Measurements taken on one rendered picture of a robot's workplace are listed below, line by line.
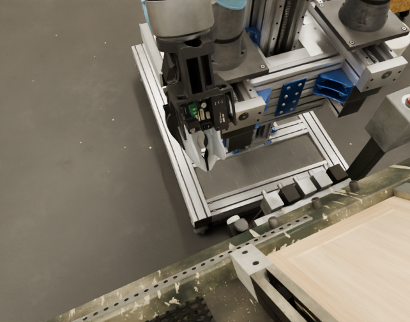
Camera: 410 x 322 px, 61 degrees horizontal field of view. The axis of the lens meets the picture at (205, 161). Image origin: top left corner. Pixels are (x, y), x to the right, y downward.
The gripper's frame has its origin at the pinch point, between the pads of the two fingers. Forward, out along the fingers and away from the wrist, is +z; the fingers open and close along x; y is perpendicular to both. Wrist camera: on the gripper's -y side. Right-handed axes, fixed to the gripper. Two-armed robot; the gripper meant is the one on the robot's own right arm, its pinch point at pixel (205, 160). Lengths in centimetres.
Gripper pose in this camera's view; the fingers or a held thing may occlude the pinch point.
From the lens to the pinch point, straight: 54.0
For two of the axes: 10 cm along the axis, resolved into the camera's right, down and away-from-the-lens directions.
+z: 1.5, 8.2, 5.5
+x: 9.4, -2.9, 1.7
